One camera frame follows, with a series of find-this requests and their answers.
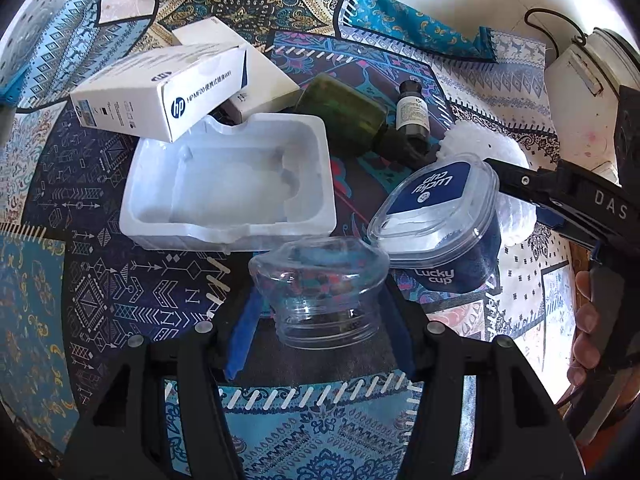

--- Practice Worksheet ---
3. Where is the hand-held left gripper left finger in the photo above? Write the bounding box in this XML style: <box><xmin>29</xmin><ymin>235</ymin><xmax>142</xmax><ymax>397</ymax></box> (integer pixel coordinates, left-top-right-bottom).
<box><xmin>60</xmin><ymin>287</ymin><xmax>266</xmax><ymax>480</ymax></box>

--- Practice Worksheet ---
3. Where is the long flat white box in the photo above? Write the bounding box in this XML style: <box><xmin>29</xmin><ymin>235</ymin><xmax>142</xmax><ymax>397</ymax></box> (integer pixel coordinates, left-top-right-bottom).
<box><xmin>172</xmin><ymin>16</ymin><xmax>302</xmax><ymax>123</ymax></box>

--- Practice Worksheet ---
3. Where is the green plastic bottle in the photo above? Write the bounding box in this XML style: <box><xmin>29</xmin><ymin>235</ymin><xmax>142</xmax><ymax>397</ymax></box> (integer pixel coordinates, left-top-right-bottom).
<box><xmin>292</xmin><ymin>72</ymin><xmax>426</xmax><ymax>161</ymax></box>

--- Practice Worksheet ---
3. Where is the white box with blue logo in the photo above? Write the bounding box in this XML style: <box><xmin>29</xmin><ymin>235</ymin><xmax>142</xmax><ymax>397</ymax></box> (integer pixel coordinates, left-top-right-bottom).
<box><xmin>70</xmin><ymin>41</ymin><xmax>263</xmax><ymax>143</ymax></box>

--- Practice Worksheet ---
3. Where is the white foam net sleeve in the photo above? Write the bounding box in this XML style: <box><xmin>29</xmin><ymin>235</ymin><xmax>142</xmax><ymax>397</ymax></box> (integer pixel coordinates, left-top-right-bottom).
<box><xmin>432</xmin><ymin>121</ymin><xmax>539</xmax><ymax>247</ymax></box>

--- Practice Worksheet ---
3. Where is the patterned blue tablecloth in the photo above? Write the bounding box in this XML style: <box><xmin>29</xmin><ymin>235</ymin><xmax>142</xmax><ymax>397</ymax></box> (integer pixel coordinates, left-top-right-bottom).
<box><xmin>0</xmin><ymin>0</ymin><xmax>576</xmax><ymax>480</ymax></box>

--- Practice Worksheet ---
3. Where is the white rice cooker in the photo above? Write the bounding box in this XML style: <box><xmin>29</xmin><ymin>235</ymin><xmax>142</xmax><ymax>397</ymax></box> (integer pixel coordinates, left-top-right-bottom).
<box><xmin>524</xmin><ymin>7</ymin><xmax>640</xmax><ymax>181</ymax></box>

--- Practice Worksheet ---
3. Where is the clear plastic jar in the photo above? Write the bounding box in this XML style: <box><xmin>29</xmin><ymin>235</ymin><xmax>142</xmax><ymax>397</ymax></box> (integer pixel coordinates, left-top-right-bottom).
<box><xmin>248</xmin><ymin>236</ymin><xmax>391</xmax><ymax>348</ymax></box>

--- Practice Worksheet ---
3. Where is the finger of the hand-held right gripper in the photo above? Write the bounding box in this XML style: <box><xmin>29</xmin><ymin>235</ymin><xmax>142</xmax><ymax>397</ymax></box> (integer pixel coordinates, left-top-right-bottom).
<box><xmin>537</xmin><ymin>204</ymin><xmax>601</xmax><ymax>259</ymax></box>
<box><xmin>482</xmin><ymin>157</ymin><xmax>566</xmax><ymax>207</ymax></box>

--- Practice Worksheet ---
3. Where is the blue lidded plastic cup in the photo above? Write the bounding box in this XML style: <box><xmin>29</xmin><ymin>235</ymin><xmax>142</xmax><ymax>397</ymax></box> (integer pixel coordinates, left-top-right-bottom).
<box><xmin>366</xmin><ymin>157</ymin><xmax>503</xmax><ymax>297</ymax></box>

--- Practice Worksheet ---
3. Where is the white moulded packaging tray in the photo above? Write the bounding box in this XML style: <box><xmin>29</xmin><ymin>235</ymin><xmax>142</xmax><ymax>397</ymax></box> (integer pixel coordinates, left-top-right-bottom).
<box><xmin>119</xmin><ymin>112</ymin><xmax>337</xmax><ymax>252</ymax></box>

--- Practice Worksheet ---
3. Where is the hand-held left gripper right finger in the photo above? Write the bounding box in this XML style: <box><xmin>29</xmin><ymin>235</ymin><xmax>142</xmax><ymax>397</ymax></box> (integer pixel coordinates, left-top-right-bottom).
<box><xmin>377</xmin><ymin>285</ymin><xmax>586</xmax><ymax>480</ymax></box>

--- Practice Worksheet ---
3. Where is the small dark white-labelled bottle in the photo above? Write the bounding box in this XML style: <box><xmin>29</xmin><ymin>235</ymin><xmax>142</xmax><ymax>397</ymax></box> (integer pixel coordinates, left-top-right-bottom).
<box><xmin>392</xmin><ymin>79</ymin><xmax>431</xmax><ymax>141</ymax></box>

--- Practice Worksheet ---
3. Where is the person's right hand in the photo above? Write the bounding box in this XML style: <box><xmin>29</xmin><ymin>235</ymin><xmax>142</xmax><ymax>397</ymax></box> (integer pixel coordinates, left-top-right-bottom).
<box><xmin>566</xmin><ymin>270</ymin><xmax>602</xmax><ymax>387</ymax></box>

